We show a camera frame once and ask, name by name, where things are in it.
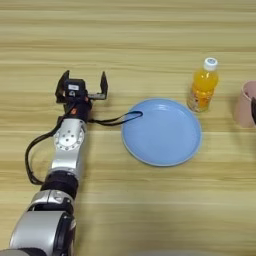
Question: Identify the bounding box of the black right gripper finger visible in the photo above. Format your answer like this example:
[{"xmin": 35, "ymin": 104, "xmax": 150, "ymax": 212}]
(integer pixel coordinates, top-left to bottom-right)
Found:
[{"xmin": 250, "ymin": 96, "xmax": 256, "ymax": 126}]

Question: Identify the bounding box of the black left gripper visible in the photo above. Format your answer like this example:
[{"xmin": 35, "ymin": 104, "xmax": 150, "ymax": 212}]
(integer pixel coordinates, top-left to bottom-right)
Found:
[{"xmin": 54, "ymin": 70, "xmax": 109, "ymax": 123}]

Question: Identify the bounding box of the pink plastic cup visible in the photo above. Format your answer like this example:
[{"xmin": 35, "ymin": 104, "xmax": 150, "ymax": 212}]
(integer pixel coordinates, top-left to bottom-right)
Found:
[{"xmin": 233, "ymin": 79, "xmax": 256, "ymax": 129}]

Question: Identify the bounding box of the orange juice bottle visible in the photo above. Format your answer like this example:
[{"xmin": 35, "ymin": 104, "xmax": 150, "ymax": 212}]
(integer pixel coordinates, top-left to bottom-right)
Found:
[{"xmin": 186, "ymin": 57, "xmax": 220, "ymax": 114}]

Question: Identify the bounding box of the yellow black tape measure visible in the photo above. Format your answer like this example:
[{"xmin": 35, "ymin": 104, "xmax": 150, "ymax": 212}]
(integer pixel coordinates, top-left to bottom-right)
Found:
[{"xmin": 87, "ymin": 110, "xmax": 144, "ymax": 127}]

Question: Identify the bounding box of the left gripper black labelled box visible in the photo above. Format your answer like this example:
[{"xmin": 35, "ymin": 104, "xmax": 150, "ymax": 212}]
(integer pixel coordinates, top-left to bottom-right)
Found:
[{"xmin": 63, "ymin": 78, "xmax": 88, "ymax": 100}]

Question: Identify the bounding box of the blue round plate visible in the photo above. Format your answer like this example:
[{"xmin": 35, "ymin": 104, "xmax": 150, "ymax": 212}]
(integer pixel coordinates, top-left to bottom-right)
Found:
[{"xmin": 120, "ymin": 97, "xmax": 203, "ymax": 167}]

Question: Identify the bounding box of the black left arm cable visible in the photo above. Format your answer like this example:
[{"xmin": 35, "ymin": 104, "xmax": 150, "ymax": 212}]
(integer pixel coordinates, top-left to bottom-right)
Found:
[{"xmin": 24, "ymin": 114, "xmax": 68, "ymax": 186}]

